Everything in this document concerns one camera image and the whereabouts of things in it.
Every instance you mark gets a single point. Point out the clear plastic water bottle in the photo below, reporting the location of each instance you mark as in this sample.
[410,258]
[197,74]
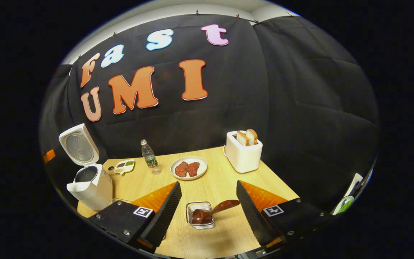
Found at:
[149,156]

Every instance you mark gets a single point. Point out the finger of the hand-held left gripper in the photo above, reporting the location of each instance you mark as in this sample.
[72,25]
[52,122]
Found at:
[49,156]

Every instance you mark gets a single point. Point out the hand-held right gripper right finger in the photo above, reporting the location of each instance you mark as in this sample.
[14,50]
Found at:
[253,219]

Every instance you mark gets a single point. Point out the small clear glass cup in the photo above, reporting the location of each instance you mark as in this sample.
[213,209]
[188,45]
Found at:
[156,170]

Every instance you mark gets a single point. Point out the white round plate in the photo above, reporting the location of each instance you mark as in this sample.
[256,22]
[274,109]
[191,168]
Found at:
[189,159]

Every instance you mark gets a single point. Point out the white divided bean dish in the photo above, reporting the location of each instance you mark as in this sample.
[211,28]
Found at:
[124,166]

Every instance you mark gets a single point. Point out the brown wooden spoon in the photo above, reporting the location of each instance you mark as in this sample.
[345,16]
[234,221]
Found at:
[214,210]

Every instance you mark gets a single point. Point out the red meat piece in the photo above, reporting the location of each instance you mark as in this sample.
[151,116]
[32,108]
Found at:
[181,169]
[193,168]

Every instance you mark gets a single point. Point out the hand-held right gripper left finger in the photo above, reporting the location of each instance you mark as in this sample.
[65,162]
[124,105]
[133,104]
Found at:
[164,219]

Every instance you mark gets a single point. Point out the toasted bread slice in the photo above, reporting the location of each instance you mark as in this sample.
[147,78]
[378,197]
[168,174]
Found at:
[242,139]
[253,136]

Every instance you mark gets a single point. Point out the white and green object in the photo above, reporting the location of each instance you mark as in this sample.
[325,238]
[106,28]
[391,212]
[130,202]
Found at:
[344,205]

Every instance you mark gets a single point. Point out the white rice cooker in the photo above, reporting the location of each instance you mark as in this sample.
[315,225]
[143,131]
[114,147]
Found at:
[97,190]

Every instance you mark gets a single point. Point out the white toaster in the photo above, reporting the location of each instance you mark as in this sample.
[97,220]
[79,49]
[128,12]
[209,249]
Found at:
[244,158]

